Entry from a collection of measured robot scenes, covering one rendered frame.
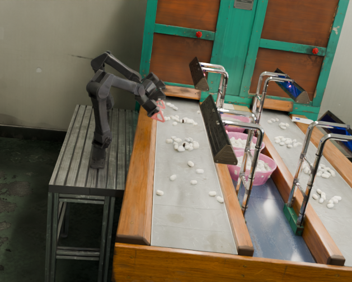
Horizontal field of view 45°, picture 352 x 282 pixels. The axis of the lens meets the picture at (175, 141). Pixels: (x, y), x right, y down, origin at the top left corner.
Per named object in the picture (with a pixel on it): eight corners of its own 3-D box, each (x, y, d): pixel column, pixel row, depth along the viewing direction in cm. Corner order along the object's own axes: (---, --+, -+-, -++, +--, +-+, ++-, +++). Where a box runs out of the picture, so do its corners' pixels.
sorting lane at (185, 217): (149, 250, 146) (150, 245, 145) (158, 102, 314) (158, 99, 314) (236, 259, 148) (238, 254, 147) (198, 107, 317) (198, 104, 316)
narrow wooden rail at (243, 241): (233, 274, 150) (239, 248, 146) (196, 115, 319) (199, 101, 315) (248, 276, 151) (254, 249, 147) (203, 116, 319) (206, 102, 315)
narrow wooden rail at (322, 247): (323, 283, 153) (331, 257, 149) (239, 121, 321) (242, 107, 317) (337, 285, 153) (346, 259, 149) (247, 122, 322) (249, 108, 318)
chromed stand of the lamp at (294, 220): (295, 235, 176) (323, 134, 160) (282, 210, 195) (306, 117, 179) (339, 240, 178) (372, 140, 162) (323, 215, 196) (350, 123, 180)
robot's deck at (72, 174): (48, 192, 189) (48, 184, 188) (76, 109, 300) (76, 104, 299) (243, 206, 203) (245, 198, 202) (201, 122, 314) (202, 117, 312)
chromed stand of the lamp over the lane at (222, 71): (187, 139, 264) (198, 67, 248) (185, 128, 282) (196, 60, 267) (217, 142, 265) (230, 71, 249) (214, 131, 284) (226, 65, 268)
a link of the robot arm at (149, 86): (148, 86, 235) (139, 70, 226) (159, 90, 230) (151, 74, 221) (134, 100, 231) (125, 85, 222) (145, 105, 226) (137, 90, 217)
